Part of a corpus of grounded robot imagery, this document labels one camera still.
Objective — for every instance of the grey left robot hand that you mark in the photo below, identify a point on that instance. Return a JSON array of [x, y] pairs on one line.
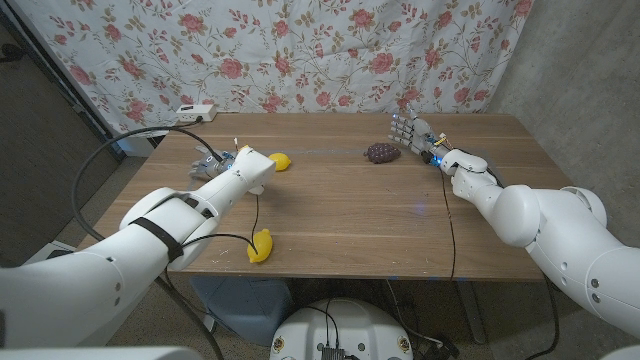
[[212, 165]]

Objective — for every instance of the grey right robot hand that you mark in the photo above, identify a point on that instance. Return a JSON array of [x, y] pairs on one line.
[[420, 137]]

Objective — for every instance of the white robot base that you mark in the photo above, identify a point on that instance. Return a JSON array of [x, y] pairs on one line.
[[345, 330]]

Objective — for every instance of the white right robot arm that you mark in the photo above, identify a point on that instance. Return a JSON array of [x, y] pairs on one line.
[[565, 235]]

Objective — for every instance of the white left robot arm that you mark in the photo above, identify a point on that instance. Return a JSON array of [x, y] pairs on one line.
[[100, 270]]

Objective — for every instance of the purple toy grape cluster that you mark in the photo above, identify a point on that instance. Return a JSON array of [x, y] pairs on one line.
[[381, 153]]

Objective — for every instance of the yellow toy lemon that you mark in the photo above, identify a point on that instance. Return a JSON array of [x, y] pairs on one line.
[[261, 247], [282, 161]]

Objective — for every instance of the white power strip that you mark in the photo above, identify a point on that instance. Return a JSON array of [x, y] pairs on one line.
[[196, 113]]

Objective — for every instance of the floral print backdrop curtain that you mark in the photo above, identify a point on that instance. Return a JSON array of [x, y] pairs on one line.
[[280, 55]]

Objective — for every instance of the grey table leg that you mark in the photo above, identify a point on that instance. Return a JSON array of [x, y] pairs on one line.
[[472, 310]]

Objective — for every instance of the black power adapter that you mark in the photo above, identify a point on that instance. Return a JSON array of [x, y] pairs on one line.
[[440, 350]]

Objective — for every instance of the white robot chest edge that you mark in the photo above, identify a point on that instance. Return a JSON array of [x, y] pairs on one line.
[[100, 354]]

